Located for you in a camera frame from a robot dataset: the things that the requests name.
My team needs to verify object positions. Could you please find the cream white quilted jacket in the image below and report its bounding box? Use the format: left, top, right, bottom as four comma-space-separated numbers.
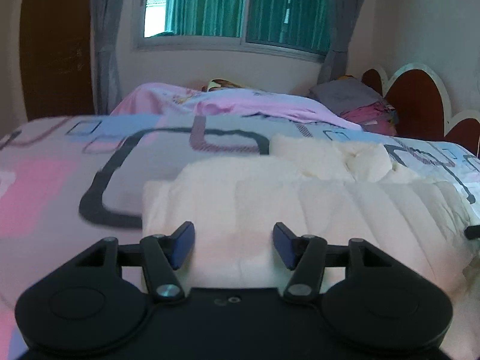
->
142, 135, 479, 297

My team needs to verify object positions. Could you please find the stack of folded clothes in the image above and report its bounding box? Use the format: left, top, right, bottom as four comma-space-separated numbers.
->
308, 76, 398, 137

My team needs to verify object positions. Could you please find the patterned grey pink bedsheet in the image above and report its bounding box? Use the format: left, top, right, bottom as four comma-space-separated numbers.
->
1, 115, 479, 359

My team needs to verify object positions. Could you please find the red heart-shaped headboard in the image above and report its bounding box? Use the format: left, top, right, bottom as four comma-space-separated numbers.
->
361, 63, 479, 156

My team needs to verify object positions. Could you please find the pink blanket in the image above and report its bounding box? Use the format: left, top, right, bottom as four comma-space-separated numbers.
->
111, 83, 362, 131

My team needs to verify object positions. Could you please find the colourful patterned pillow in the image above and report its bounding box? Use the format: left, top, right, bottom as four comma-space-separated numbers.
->
202, 78, 243, 92

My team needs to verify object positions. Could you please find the dark brown wooden door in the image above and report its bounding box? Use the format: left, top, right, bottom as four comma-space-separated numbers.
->
19, 0, 95, 120

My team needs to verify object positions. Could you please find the window with green curtain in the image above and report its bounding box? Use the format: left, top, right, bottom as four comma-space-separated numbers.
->
134, 0, 329, 60

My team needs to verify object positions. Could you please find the grey curtain right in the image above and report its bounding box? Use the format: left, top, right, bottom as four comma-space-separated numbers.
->
317, 0, 365, 84

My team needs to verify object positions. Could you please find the grey curtain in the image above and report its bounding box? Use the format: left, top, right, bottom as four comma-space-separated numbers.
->
90, 0, 124, 115
317, 0, 365, 84

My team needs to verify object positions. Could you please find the grey curtain left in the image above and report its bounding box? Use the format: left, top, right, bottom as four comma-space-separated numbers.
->
90, 0, 124, 115

